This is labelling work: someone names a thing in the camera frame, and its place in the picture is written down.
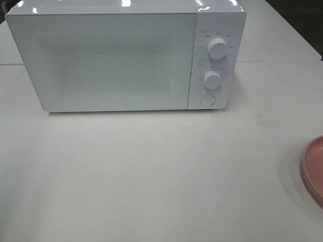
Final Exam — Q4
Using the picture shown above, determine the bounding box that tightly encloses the round white door button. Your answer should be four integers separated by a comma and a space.
200, 94, 216, 106

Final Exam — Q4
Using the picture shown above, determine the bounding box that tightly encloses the white timer knob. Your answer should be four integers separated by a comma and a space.
202, 71, 222, 89

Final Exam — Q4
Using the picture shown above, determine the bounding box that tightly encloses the white microwave door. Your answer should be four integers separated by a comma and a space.
7, 14, 195, 111

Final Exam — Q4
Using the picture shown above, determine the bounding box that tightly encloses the pink round plate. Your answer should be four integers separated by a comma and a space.
301, 136, 322, 207

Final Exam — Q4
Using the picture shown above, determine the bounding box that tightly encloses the upper white power knob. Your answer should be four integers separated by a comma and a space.
207, 36, 228, 59

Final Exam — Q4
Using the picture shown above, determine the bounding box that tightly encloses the white microwave oven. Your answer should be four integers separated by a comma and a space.
5, 1, 247, 111

